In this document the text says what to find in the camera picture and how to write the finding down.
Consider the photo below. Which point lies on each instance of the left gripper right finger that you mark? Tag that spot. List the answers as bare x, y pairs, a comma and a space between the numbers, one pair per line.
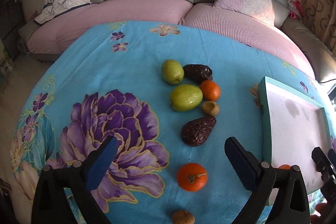
291, 203

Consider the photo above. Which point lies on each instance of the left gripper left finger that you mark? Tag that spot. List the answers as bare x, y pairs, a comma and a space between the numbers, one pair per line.
50, 203

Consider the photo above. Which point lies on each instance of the orange tangerine with stem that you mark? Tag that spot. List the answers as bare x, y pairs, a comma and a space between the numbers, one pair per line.
192, 177

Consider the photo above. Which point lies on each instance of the large green jujube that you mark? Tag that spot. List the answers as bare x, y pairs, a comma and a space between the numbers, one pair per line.
185, 97

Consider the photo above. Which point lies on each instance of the white tray teal rim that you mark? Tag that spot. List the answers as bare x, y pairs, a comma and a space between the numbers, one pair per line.
293, 125

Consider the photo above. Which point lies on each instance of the brown walnut near edge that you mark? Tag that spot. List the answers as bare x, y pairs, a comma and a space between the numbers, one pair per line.
182, 217

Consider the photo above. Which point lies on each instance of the dark red date front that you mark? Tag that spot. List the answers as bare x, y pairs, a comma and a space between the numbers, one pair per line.
196, 132

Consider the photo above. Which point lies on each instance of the small orange tangerine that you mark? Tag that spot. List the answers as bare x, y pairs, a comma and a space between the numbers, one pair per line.
211, 90

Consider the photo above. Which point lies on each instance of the brown patterned curtain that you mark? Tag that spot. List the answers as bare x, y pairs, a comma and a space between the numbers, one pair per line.
319, 17

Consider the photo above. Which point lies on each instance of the pink cloth by sofa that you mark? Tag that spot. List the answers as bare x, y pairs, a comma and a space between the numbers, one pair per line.
294, 7

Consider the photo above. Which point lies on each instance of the blue floral tablecloth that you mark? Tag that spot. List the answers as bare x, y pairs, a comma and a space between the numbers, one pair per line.
109, 82

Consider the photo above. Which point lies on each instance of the pink sofa seat cover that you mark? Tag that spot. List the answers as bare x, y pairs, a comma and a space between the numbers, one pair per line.
57, 35

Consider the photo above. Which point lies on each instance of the small green jujube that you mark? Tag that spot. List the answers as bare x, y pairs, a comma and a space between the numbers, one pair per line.
172, 71

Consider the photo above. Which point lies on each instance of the dark cabinet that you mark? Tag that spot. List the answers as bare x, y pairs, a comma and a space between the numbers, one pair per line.
12, 19

